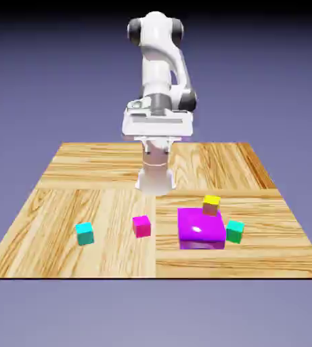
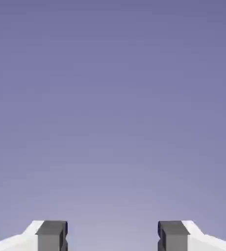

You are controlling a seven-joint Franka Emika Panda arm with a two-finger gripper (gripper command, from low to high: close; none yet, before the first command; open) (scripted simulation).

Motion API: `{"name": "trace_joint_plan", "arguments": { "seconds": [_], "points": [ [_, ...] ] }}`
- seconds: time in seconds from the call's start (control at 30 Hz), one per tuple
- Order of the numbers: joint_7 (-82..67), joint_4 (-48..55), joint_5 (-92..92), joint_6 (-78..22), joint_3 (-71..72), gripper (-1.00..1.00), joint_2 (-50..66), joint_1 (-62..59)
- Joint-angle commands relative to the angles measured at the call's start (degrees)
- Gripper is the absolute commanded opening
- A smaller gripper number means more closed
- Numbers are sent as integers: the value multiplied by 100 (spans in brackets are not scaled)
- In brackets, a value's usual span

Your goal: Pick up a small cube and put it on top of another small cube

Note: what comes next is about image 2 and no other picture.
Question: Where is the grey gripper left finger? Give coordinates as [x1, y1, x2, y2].
[0, 220, 69, 251]

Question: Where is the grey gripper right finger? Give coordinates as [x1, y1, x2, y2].
[157, 220, 226, 251]

